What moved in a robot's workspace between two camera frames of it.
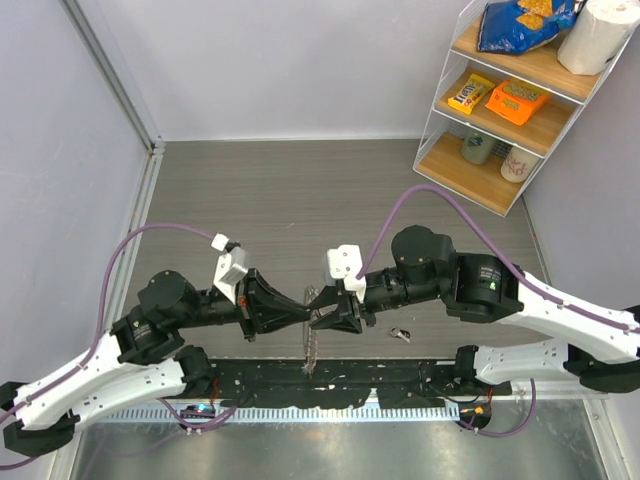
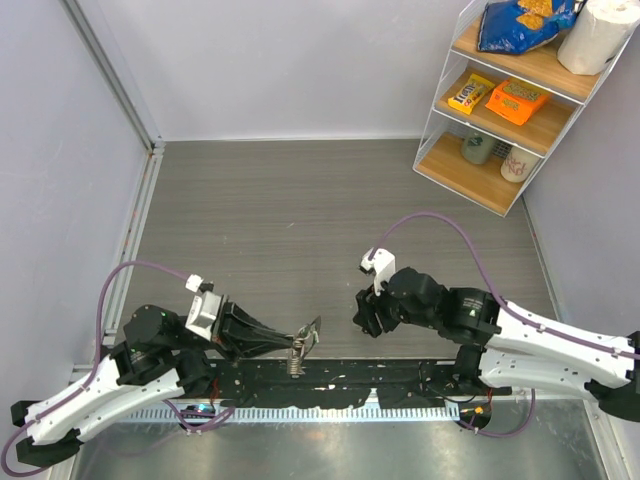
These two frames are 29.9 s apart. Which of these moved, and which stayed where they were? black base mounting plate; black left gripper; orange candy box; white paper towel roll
Moved: black left gripper
Stayed: black base mounting plate; white paper towel roll; orange candy box
